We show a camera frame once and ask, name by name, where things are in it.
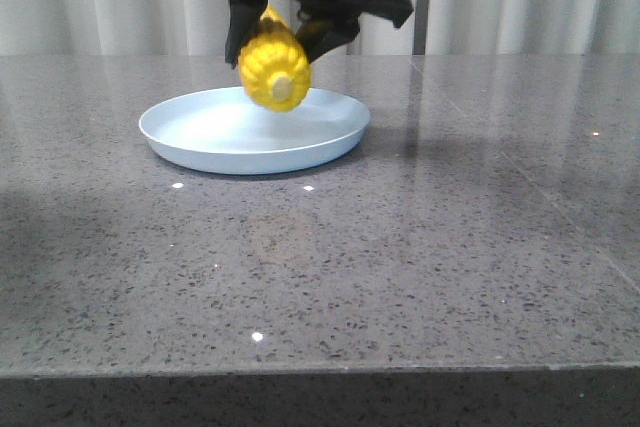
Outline light blue plate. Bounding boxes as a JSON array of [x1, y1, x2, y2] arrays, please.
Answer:
[[139, 87, 371, 175]]

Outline yellow corn cob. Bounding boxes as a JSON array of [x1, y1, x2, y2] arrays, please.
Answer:
[[238, 5, 312, 113]]

